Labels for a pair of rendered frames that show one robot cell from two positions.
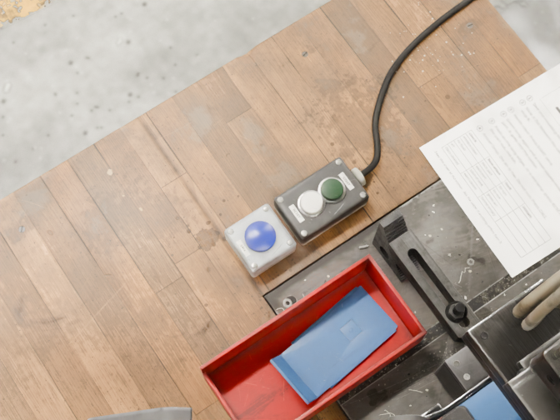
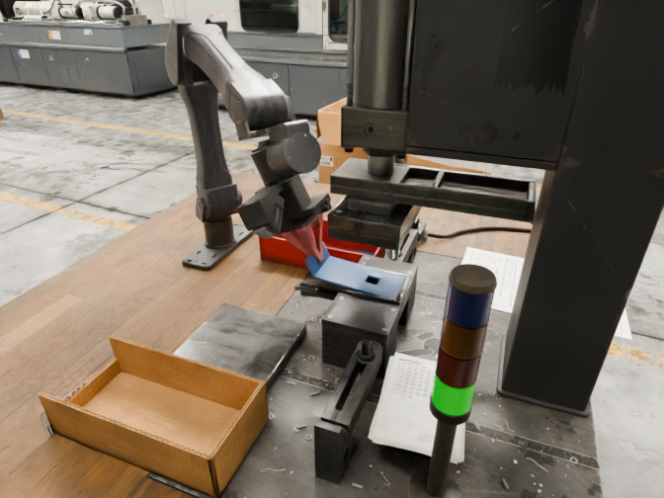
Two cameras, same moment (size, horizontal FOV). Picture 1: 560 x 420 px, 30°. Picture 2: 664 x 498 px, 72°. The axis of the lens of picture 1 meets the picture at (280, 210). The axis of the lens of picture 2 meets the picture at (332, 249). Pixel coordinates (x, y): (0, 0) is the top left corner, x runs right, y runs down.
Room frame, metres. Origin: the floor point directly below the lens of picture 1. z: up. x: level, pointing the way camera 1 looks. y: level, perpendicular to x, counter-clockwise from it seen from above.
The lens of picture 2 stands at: (-0.21, -0.78, 1.40)
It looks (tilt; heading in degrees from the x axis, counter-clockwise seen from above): 29 degrees down; 58
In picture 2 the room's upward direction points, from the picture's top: straight up
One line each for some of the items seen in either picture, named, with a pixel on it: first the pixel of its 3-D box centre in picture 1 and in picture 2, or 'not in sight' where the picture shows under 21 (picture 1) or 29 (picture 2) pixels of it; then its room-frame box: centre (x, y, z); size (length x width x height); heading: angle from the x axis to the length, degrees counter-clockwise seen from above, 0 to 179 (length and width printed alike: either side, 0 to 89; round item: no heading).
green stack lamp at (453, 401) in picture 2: not in sight; (453, 387); (0.06, -0.57, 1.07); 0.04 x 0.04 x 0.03
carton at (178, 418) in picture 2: not in sight; (156, 412); (-0.18, -0.32, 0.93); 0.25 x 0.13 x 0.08; 127
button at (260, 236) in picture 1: (260, 237); not in sight; (0.38, 0.02, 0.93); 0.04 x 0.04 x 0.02
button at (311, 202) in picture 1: (311, 204); not in sight; (0.42, -0.04, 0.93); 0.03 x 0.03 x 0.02
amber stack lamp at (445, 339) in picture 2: not in sight; (463, 330); (0.06, -0.57, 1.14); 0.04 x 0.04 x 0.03
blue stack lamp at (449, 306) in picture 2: not in sight; (468, 297); (0.06, -0.57, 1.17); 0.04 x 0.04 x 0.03
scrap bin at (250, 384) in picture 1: (312, 354); (325, 245); (0.23, -0.05, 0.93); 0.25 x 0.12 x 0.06; 127
